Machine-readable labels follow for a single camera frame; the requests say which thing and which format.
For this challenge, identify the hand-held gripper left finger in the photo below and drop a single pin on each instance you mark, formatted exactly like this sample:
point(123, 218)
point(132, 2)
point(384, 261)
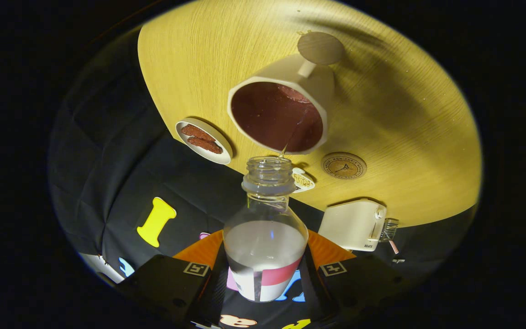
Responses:
point(167, 283)

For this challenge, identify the clear juice bottle red label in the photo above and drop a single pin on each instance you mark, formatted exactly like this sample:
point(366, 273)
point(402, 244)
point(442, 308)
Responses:
point(265, 249)

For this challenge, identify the round wooden coaster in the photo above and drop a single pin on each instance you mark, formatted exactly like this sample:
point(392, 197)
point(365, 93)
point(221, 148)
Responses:
point(344, 165)

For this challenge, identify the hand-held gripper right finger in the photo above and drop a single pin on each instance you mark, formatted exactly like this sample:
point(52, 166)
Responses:
point(363, 281)

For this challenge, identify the white toaster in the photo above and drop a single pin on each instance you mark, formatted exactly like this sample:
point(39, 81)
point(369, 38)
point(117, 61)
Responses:
point(349, 224)

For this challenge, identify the white round plate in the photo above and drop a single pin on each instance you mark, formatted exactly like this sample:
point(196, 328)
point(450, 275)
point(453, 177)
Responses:
point(213, 157)

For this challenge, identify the wooden table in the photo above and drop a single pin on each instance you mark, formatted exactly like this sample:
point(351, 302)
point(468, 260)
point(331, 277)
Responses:
point(404, 128)

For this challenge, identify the brown meat piece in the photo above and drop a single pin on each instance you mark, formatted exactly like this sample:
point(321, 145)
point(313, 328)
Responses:
point(197, 132)
point(204, 145)

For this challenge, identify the white divided dish with beans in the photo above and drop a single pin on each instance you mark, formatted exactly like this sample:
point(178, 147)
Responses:
point(303, 180)

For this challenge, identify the red striped straw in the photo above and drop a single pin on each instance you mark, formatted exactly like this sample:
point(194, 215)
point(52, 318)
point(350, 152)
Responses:
point(394, 246)

